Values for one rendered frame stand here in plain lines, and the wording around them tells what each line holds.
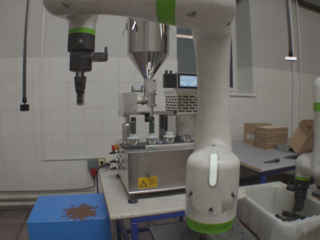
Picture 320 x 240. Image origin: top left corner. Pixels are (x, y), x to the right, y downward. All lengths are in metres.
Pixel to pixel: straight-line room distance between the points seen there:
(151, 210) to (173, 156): 0.32
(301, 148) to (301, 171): 1.25
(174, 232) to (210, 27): 0.55
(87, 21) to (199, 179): 0.58
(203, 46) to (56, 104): 2.34
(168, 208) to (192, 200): 0.69
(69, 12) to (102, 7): 0.11
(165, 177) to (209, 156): 0.82
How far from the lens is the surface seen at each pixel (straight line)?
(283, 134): 2.97
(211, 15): 0.55
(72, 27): 0.82
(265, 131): 2.81
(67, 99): 2.85
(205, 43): 0.70
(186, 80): 1.55
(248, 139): 3.12
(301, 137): 2.66
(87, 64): 0.80
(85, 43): 0.79
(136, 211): 1.22
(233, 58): 4.00
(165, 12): 0.58
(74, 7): 0.69
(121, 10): 0.63
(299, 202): 1.53
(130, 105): 1.48
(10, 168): 3.10
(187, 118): 1.56
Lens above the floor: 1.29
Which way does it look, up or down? 5 degrees down
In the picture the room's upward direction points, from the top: straight up
